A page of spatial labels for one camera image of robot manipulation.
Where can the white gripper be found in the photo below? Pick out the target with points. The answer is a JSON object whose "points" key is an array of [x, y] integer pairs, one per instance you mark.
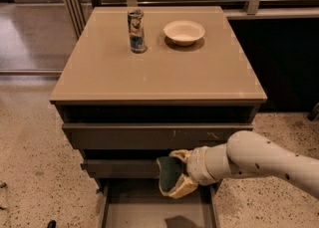
{"points": [[197, 165]]}

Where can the green yellow sponge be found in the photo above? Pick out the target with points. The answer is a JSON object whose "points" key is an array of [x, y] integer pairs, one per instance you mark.
{"points": [[170, 170]]}

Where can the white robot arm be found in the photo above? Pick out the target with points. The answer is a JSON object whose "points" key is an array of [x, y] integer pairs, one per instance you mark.
{"points": [[246, 154]]}

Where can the grey open bottom drawer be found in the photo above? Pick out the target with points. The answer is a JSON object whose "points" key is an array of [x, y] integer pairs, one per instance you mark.
{"points": [[138, 203]]}

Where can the grey middle drawer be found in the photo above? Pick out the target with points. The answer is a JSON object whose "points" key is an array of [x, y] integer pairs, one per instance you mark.
{"points": [[121, 168]]}

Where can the grey drawer cabinet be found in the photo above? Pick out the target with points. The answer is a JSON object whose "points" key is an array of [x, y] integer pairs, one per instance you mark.
{"points": [[210, 81]]}

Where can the grey top drawer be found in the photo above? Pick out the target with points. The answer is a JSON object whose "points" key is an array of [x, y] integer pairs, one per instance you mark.
{"points": [[147, 136]]}

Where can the white bowl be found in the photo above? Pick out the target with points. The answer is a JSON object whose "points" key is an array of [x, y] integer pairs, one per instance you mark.
{"points": [[184, 33]]}

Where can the small black floor object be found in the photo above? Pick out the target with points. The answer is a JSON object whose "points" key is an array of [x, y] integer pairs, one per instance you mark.
{"points": [[52, 224]]}

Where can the blue silver drink can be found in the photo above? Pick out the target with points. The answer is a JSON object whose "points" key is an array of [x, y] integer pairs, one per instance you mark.
{"points": [[136, 31]]}

